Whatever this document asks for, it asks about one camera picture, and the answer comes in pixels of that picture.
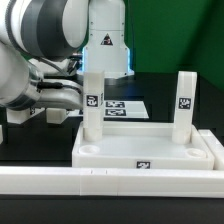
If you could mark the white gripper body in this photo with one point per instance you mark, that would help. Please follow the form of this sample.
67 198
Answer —
59 93

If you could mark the white base block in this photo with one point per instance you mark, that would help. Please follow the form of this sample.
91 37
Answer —
55 115

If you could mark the white desk top tray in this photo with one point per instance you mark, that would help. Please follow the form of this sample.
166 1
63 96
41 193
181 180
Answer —
141 145

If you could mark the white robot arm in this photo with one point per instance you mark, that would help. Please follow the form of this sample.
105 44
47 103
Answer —
51 31

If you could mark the white front fence bar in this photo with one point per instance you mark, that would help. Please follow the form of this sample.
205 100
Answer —
110 182

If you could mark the white marker base plate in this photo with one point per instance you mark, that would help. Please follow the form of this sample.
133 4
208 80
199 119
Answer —
125 109

